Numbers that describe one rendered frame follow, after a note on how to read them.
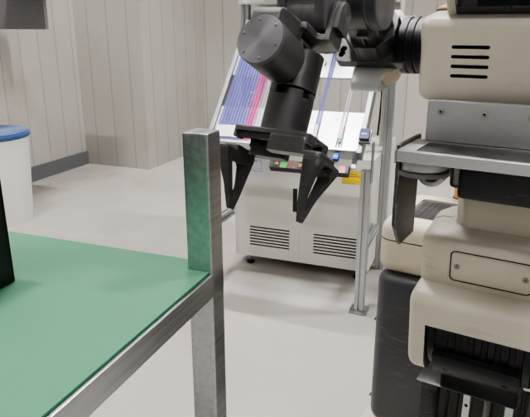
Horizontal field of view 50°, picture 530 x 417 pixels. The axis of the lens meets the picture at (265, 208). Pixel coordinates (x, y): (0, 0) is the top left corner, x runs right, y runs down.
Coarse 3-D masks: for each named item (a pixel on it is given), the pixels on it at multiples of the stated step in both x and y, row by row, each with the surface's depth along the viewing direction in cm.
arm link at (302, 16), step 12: (288, 0) 69; (300, 0) 68; (312, 0) 67; (324, 0) 66; (336, 0) 68; (300, 12) 68; (312, 12) 67; (324, 12) 66; (312, 24) 68; (324, 24) 67
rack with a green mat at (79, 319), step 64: (192, 192) 59; (64, 256) 65; (128, 256) 65; (192, 256) 61; (0, 320) 51; (64, 320) 51; (128, 320) 51; (192, 320) 64; (0, 384) 42; (64, 384) 42
